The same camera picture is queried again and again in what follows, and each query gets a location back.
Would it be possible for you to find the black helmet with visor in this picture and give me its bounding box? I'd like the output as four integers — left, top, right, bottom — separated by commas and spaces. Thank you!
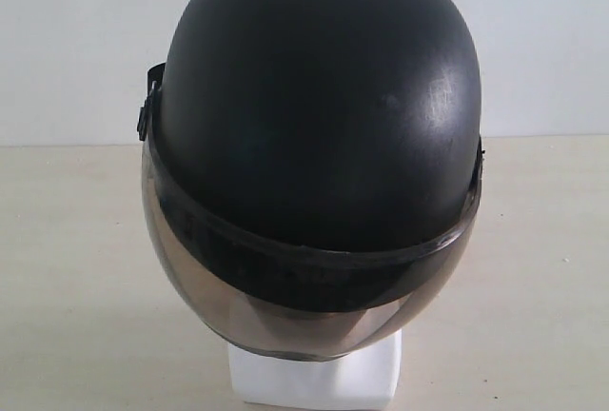
138, 0, 482, 362

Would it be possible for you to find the white mannequin head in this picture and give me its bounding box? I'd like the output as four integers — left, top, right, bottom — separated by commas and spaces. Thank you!
227, 331, 402, 410

